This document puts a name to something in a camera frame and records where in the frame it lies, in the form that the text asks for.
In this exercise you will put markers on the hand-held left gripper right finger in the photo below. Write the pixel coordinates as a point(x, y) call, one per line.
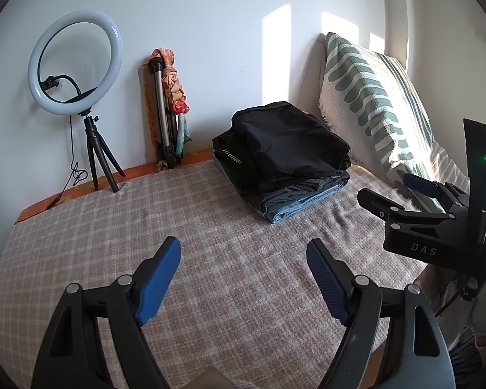
point(328, 279)

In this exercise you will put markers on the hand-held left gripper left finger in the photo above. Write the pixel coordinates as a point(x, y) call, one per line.
point(162, 275)

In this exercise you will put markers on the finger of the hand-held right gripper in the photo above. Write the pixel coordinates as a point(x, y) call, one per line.
point(421, 184)
point(393, 206)

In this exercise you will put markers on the black pants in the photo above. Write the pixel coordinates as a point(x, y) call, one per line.
point(291, 142)

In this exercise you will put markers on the person's right hand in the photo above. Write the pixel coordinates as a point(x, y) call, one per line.
point(484, 304)

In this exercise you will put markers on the beige checked blanket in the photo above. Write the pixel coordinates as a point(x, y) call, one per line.
point(235, 259)

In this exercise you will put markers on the folded blue jeans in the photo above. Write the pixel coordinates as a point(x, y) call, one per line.
point(291, 207)

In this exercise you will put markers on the folded grey garment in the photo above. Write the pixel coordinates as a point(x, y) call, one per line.
point(307, 186)

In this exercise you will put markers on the green leaf patterned pillow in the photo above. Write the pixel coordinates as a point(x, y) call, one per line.
point(364, 101)

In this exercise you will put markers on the orange patterned bed sheet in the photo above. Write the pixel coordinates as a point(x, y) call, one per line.
point(105, 184)

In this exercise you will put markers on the folded silver tripod with cloth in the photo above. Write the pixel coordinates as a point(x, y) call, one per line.
point(174, 85)

